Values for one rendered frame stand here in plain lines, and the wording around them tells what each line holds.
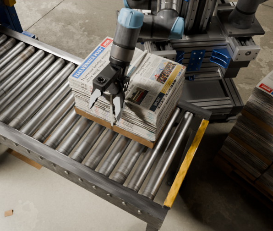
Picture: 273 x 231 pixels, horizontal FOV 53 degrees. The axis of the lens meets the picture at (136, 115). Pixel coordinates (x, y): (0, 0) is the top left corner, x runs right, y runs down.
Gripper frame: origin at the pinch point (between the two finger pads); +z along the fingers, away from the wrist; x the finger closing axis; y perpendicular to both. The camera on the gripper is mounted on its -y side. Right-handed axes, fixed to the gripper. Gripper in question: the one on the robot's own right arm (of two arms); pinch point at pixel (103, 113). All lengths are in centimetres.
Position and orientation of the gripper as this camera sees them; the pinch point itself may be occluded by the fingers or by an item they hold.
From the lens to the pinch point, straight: 96.2
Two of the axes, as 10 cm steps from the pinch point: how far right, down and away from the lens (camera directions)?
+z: -2.8, 8.7, 4.1
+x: -8.8, -4.0, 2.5
